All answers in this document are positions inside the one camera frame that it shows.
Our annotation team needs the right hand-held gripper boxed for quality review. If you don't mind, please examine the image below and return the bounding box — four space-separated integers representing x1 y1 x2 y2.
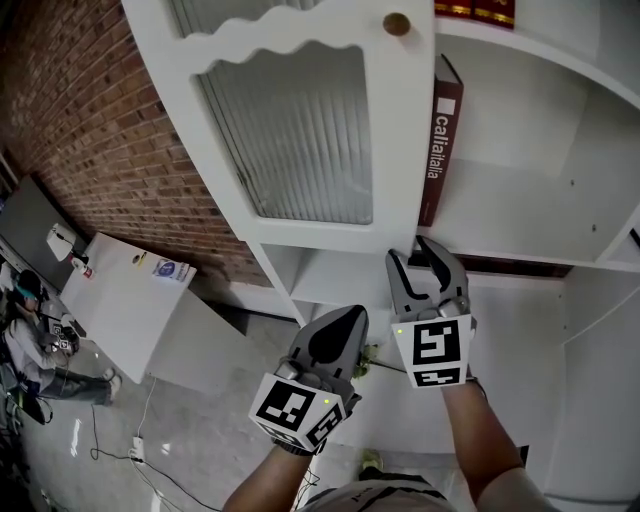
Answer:
385 234 478 391

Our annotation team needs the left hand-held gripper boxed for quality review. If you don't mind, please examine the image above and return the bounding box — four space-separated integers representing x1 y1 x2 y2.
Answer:
248 304 370 457

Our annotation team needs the white cabinet door glass panel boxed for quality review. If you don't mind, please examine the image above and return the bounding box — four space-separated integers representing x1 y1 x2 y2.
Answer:
121 0 437 257

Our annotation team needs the person's right forearm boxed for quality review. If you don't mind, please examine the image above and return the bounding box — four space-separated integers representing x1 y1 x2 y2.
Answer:
439 378 527 501

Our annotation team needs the person's left forearm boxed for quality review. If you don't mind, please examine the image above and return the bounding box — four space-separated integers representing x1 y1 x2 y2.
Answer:
222 437 325 512

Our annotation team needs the white open cabinet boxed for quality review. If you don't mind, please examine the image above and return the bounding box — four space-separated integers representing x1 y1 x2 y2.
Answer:
248 0 640 512

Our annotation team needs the round wooden door knob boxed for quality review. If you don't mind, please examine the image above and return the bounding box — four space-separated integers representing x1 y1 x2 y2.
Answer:
382 12 412 37

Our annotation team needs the small green plant sprig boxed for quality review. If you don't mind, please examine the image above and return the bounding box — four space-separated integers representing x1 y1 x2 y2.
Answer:
355 343 407 379

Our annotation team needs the brown hardcover book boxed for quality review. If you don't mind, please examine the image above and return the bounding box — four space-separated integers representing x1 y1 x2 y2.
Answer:
419 53 465 229

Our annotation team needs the person's gray shirt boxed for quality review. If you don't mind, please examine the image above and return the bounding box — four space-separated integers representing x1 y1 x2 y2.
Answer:
294 444 546 512

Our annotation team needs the blue and white packet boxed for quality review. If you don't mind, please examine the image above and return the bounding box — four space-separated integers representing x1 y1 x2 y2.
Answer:
151 259 198 287

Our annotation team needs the red book gold trim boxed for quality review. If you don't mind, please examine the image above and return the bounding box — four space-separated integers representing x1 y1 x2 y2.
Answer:
433 0 474 19
472 0 517 31

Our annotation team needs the white box device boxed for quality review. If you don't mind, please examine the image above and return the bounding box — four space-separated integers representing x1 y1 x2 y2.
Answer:
45 222 77 263

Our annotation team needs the gray board panel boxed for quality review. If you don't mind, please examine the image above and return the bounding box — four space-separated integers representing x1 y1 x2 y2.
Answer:
0 174 92 294

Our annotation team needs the white power cable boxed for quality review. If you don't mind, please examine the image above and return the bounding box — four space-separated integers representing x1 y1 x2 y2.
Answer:
136 376 159 441

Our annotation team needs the black floor cable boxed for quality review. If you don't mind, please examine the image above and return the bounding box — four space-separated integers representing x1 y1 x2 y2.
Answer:
89 403 222 512

